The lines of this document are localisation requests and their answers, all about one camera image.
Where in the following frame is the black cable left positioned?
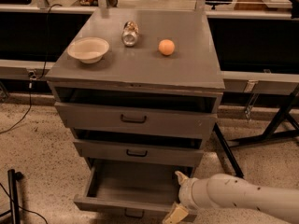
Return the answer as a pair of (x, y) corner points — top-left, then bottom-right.
(0, 3), (64, 135)

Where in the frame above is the grey bottom drawer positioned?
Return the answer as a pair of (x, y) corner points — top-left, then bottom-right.
(74, 160), (194, 219)

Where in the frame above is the grey workbench rail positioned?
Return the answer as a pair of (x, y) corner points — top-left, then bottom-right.
(0, 7), (299, 94)

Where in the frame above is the silver can lying down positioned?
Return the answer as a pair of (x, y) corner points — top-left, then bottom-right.
(121, 21), (139, 47)

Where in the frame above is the black stand left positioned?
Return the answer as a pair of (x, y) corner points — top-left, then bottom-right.
(0, 169), (21, 224)

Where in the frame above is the black stand frame right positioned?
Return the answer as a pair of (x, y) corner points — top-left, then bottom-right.
(213, 85), (299, 178)

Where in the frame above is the grey top drawer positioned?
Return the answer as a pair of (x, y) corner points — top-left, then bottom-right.
(55, 102), (217, 139)

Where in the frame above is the grey drawer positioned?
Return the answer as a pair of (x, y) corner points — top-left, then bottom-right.
(74, 139), (203, 167)
(74, 160), (194, 219)
(55, 102), (217, 139)

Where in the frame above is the grey middle drawer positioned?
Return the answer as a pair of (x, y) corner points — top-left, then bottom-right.
(74, 139), (203, 167)

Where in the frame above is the orange fruit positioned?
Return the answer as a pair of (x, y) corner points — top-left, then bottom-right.
(158, 39), (175, 56)

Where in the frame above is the grey drawer cabinet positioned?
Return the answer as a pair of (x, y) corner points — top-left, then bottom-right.
(45, 8), (226, 185)

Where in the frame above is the white bowl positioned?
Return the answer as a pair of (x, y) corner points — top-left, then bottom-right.
(67, 37), (109, 63)

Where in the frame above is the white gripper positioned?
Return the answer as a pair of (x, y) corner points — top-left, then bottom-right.
(163, 171), (198, 224)

